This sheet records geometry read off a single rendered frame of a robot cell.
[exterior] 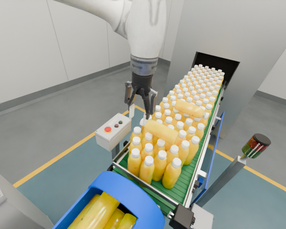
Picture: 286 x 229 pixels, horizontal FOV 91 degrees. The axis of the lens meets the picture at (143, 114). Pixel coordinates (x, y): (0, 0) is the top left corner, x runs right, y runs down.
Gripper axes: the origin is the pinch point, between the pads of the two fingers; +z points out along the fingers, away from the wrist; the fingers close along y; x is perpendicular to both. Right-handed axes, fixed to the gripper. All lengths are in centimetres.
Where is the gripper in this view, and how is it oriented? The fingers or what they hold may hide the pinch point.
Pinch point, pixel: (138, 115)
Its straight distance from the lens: 61.9
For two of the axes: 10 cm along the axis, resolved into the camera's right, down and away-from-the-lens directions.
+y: 8.5, 3.9, -3.4
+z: -0.9, 7.7, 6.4
